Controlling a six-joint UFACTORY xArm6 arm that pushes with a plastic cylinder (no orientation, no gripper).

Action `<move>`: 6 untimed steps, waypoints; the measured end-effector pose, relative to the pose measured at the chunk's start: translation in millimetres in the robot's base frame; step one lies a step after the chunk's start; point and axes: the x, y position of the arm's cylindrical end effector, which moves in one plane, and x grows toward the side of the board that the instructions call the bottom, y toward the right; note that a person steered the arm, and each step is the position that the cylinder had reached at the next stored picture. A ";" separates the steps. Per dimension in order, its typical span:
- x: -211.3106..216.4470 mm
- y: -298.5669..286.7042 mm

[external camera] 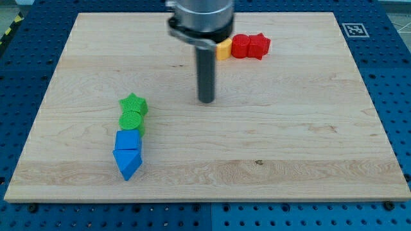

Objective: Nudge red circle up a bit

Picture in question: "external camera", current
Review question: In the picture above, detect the wooden board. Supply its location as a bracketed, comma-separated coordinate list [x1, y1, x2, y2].
[4, 12, 410, 203]

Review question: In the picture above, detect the green cylinder block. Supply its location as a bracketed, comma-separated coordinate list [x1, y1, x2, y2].
[119, 111, 145, 137]

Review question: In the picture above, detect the white fiducial marker tag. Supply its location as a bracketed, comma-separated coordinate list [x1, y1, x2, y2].
[342, 23, 369, 38]

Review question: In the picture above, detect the blue triangle block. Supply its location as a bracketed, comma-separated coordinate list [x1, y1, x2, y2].
[113, 150, 143, 181]

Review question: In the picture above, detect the red cylinder block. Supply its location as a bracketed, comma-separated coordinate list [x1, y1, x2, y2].
[231, 34, 250, 58]

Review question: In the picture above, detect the green star block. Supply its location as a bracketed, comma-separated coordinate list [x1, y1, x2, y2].
[119, 92, 148, 116]

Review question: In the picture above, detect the blue cube block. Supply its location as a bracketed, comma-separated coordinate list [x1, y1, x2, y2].
[113, 130, 142, 155]

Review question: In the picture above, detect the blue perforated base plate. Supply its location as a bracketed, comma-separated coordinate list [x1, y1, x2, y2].
[1, 0, 410, 230]

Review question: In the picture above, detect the yellow block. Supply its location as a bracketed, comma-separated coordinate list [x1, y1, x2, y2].
[216, 38, 232, 61]

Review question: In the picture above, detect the red star block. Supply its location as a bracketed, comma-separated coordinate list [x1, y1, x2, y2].
[247, 33, 271, 60]

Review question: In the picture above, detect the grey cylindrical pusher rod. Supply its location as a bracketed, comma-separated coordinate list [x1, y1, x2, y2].
[195, 47, 215, 103]

